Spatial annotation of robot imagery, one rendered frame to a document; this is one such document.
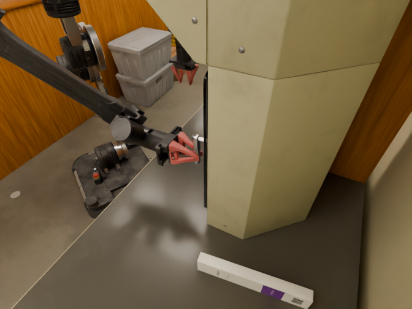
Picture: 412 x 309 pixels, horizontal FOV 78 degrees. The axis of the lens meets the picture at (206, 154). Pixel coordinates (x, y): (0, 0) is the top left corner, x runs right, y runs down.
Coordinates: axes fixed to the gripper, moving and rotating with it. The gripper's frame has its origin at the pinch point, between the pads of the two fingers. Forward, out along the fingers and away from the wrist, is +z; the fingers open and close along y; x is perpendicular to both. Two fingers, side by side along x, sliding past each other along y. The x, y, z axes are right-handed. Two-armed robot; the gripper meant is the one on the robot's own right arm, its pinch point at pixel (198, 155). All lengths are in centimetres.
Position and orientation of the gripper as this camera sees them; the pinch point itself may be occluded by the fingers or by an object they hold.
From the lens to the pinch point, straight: 64.7
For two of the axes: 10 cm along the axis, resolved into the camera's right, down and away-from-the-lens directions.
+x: 0.0, 7.4, 6.8
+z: 8.9, 3.1, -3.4
